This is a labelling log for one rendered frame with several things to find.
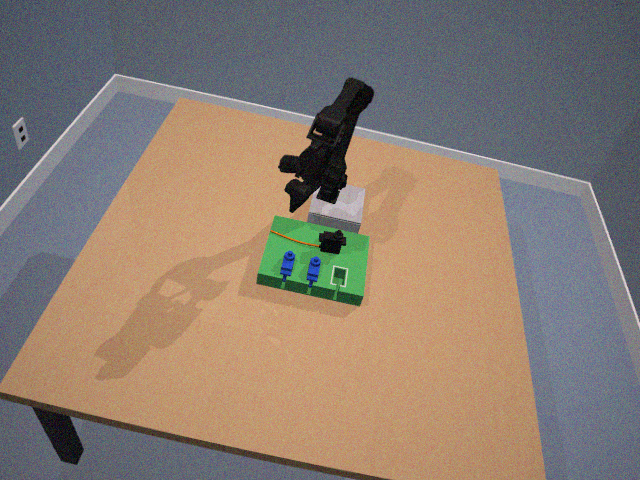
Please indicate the black micro servo with orange cable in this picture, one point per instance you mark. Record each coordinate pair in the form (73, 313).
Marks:
(331, 242)

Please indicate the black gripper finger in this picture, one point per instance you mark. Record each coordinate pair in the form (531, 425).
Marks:
(315, 187)
(294, 203)

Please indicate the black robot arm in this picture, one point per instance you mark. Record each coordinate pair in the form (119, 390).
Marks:
(337, 123)

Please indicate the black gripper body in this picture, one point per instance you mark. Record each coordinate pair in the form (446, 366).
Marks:
(302, 190)

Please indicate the green rectangular block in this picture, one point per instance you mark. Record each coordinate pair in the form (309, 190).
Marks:
(300, 268)

